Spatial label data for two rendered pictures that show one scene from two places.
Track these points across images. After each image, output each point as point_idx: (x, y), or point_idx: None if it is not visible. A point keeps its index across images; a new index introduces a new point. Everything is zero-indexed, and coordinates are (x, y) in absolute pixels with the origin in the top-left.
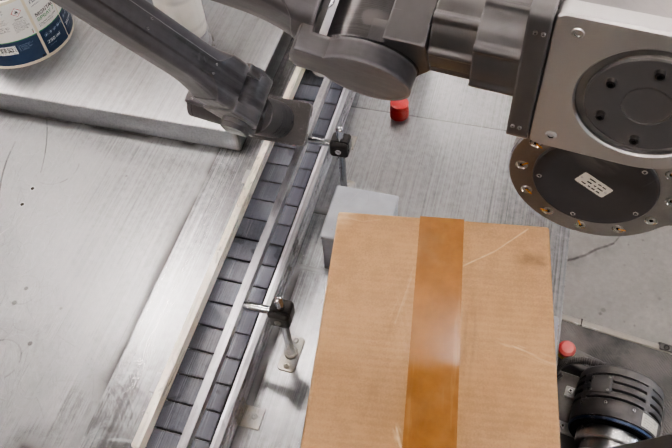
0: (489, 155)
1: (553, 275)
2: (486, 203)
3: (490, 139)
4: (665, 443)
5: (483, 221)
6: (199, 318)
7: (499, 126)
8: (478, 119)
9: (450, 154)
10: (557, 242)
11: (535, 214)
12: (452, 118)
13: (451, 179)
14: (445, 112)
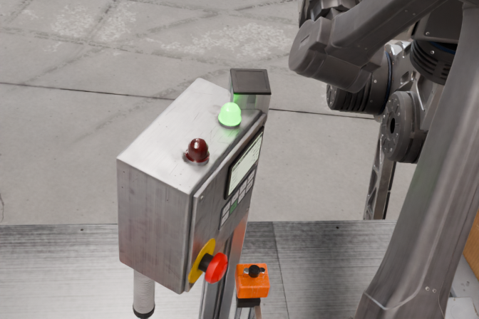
0: (310, 274)
1: (391, 225)
2: (356, 269)
3: (294, 276)
4: (378, 218)
5: (373, 268)
6: None
7: (277, 272)
8: (275, 288)
9: (322, 301)
10: (366, 225)
11: (350, 239)
12: (282, 307)
13: (346, 295)
14: (277, 314)
